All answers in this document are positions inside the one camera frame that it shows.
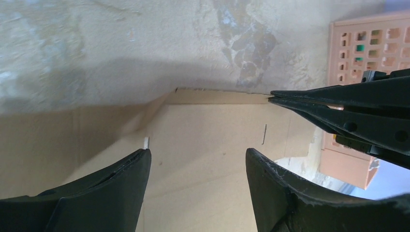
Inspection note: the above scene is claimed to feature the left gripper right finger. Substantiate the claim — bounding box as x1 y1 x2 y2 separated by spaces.
246 148 410 232

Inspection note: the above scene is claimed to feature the green item in organizer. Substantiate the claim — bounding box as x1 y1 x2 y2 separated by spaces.
354 44 365 62

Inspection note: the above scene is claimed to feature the brown cardboard box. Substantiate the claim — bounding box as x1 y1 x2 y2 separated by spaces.
0 90 315 232

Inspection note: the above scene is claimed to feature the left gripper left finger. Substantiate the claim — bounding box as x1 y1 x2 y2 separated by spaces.
0 149 151 232

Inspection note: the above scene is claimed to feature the orange plastic file organizer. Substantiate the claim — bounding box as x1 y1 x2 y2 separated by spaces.
320 10 410 189

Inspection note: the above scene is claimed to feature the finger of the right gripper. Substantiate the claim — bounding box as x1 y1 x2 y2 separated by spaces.
270 76 410 111
269 97 410 169

